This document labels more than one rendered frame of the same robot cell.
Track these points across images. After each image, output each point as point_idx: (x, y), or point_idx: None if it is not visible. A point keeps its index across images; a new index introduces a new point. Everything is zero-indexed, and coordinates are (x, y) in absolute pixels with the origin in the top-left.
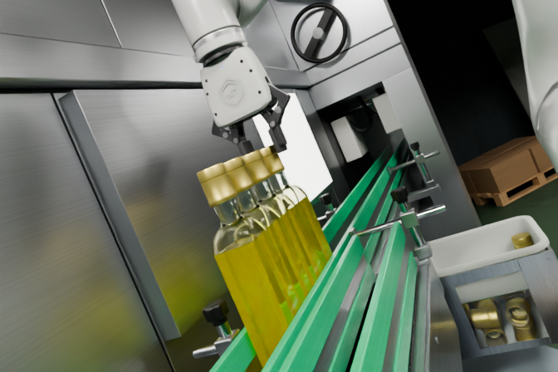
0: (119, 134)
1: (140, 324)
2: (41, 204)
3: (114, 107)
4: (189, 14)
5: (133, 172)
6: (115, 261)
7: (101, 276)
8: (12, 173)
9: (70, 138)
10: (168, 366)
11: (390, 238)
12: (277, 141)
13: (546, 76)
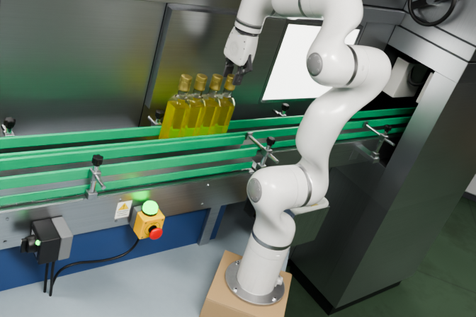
0: (180, 31)
1: (141, 94)
2: (135, 42)
3: (186, 19)
4: (241, 6)
5: (174, 47)
6: (146, 71)
7: (139, 73)
8: (132, 30)
9: (162, 22)
10: (140, 112)
11: (237, 149)
12: (235, 80)
13: (302, 159)
